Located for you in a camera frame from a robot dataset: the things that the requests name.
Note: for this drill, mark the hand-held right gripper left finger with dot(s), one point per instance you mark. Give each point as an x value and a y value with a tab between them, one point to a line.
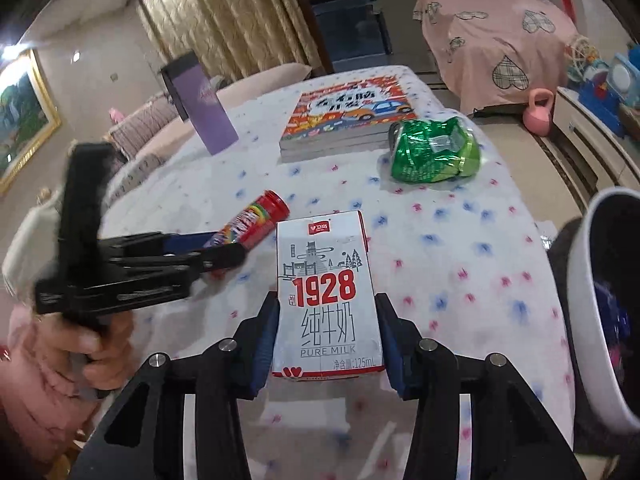
262	355

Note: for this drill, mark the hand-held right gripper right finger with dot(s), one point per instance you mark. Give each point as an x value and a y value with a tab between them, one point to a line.
395	360

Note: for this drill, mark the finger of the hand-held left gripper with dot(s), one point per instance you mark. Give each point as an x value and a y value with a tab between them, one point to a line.
210	260
150	242

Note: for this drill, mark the red candy tube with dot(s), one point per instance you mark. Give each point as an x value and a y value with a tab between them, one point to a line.
255	225

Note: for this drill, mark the white milk carton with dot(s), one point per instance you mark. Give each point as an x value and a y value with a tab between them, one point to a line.
325	260

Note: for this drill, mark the grey bin with black bag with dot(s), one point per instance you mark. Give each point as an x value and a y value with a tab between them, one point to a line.
585	310

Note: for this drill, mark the person's left forearm pink sleeve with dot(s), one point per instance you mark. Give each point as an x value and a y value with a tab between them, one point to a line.
35	390

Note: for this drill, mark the person's left hand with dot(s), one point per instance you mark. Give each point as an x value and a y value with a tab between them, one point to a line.
110	355

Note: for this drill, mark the white fluffy cloth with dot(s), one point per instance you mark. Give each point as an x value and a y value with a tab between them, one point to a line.
30	245

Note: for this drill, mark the white dotted tablecloth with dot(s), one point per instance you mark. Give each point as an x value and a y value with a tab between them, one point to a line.
450	270

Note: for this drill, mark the small pink toy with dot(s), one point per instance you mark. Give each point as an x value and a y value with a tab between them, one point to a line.
116	115

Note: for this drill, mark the pale pink sofa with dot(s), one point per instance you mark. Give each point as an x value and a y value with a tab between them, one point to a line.
150	130

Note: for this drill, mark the gold framed painting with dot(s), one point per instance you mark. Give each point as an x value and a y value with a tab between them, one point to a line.
20	120

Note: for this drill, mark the purple bottle with black lid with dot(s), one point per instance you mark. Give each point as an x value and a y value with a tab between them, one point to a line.
205	105

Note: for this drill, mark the colourful picture book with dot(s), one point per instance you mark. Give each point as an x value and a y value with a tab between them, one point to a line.
345	110

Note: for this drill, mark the green snack bag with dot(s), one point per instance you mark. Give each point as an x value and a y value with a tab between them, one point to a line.
435	152

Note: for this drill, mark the beige curtain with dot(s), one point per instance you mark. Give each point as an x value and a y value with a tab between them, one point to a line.
240	10

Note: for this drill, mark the dark glass door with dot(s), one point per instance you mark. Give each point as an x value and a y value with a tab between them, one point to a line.
345	15

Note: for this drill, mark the pink kettlebell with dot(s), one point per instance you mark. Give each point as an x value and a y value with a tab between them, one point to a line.
537	117

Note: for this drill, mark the white low cabinet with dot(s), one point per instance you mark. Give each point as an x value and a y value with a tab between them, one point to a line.
585	145

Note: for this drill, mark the armchair with pink heart cover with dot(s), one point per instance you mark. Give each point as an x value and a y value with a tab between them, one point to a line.
495	40

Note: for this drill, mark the blue plastic toy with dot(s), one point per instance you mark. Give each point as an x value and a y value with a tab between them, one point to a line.
607	90

